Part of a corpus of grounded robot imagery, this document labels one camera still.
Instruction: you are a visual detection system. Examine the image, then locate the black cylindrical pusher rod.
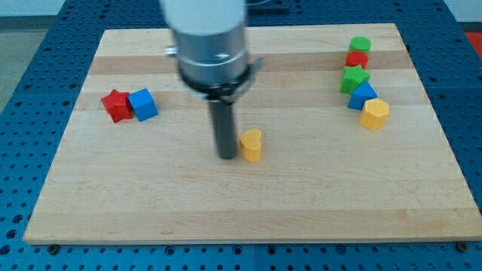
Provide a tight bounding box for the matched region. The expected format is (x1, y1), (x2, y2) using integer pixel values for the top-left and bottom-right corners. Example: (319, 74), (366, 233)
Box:
(209, 101), (237, 160)

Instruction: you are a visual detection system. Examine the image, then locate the yellow heart block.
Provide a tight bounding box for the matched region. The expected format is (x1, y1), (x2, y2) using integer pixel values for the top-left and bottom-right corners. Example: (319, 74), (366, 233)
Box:
(239, 129), (262, 163)

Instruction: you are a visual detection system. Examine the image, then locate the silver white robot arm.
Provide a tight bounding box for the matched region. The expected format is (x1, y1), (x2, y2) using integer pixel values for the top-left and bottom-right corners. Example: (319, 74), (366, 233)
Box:
(160, 0), (263, 160)

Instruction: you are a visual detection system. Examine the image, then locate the yellow hexagon block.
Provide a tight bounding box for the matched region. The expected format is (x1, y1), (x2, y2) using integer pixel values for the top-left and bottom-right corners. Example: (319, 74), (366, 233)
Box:
(360, 98), (390, 130)

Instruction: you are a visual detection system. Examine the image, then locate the blue cube block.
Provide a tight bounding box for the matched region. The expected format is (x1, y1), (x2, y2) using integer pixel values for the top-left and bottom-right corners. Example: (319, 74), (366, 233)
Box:
(127, 89), (158, 122)

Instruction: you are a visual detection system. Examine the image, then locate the red star block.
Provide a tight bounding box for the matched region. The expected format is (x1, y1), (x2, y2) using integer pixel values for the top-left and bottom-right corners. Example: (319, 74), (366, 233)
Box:
(101, 89), (133, 123)

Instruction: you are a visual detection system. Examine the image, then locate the wooden board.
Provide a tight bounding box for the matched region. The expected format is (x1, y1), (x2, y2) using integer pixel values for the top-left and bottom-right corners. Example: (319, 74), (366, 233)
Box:
(24, 23), (481, 245)

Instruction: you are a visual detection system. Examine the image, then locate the green star block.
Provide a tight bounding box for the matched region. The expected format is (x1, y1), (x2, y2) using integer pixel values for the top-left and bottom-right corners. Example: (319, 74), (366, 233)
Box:
(340, 65), (371, 95)

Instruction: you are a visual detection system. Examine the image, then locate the red cylinder block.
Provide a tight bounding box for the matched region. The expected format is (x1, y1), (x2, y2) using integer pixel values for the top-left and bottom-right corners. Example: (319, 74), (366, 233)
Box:
(345, 51), (369, 69)

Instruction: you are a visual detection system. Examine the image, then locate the blue triangle block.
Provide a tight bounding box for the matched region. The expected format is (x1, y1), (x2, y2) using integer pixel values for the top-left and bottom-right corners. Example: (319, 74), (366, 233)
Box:
(348, 82), (378, 110)

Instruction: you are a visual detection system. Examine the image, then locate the green cylinder block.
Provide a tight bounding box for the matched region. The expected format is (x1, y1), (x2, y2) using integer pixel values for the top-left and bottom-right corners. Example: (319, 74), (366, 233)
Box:
(349, 36), (371, 54)

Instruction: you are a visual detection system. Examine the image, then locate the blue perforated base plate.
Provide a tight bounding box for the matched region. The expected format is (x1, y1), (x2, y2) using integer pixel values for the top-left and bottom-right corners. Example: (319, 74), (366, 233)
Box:
(1, 0), (481, 270)

